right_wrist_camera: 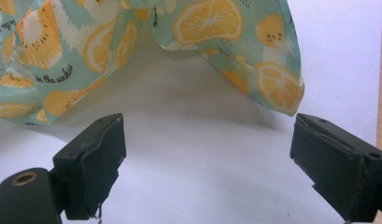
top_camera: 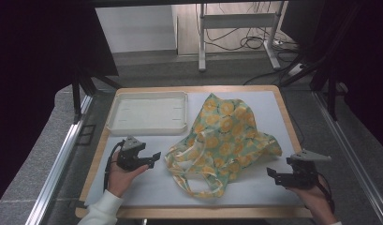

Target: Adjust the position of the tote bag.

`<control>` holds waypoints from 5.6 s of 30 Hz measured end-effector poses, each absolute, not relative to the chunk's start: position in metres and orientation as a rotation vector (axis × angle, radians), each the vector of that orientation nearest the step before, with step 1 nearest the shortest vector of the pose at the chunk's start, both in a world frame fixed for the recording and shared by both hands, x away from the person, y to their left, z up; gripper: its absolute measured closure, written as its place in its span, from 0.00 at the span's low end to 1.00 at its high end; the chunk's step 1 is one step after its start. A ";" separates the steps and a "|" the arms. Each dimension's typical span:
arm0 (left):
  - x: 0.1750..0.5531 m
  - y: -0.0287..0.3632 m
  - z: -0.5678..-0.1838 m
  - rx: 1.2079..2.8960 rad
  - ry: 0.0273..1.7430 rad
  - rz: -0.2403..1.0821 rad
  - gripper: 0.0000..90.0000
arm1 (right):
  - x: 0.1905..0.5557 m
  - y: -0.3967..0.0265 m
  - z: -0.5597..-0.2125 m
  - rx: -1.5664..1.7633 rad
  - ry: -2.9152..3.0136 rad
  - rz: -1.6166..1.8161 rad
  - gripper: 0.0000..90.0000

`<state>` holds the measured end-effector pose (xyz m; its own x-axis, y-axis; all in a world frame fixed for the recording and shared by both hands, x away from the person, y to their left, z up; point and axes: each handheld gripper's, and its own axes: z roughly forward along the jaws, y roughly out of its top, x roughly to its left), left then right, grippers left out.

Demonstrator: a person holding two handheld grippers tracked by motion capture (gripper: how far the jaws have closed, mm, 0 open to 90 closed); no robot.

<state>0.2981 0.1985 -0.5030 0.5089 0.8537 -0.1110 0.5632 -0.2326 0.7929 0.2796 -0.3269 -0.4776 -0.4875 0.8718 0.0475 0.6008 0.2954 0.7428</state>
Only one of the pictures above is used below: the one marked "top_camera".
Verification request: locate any aluminium rail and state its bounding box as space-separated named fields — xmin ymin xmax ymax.
xmin=24 ymin=94 xmax=94 ymax=225
xmin=313 ymin=91 xmax=383 ymax=225

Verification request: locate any tangle of black floor cables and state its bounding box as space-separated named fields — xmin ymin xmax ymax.
xmin=195 ymin=2 xmax=302 ymax=54

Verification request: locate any black metal stand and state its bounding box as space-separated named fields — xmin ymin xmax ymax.
xmin=279 ymin=52 xmax=341 ymax=122
xmin=71 ymin=68 xmax=122 ymax=124

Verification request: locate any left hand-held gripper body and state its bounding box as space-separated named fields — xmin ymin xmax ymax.
xmin=116 ymin=135 xmax=150 ymax=173

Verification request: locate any white power strip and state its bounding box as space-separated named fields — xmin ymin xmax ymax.
xmin=287 ymin=63 xmax=305 ymax=78

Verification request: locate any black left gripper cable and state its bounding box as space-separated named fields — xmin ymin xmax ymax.
xmin=102 ymin=140 xmax=126 ymax=192

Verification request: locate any white metal desk frame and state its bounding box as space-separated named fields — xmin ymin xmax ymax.
xmin=197 ymin=1 xmax=287 ymax=72

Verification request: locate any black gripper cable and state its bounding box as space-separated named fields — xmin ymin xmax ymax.
xmin=102 ymin=140 xmax=126 ymax=192
xmin=315 ymin=172 xmax=336 ymax=216

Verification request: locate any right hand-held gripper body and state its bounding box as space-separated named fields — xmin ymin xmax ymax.
xmin=286 ymin=148 xmax=332 ymax=190

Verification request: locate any wooden framed work board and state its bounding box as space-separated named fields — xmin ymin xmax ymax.
xmin=84 ymin=90 xmax=304 ymax=208

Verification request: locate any green orange-print shopping bag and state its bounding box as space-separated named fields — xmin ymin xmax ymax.
xmin=164 ymin=92 xmax=283 ymax=200

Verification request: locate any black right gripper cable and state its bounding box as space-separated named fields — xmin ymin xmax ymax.
xmin=315 ymin=172 xmax=336 ymax=216

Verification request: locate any person's left hand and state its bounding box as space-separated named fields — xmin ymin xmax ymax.
xmin=107 ymin=151 xmax=150 ymax=199

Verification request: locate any white plastic tray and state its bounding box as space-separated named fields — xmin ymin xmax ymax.
xmin=105 ymin=90 xmax=189 ymax=137

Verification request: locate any black curtain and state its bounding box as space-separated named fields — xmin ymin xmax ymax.
xmin=280 ymin=0 xmax=383 ymax=153
xmin=0 ymin=0 xmax=119 ymax=209

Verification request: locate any person's right hand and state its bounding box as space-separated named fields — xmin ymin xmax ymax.
xmin=287 ymin=174 xmax=337 ymax=224

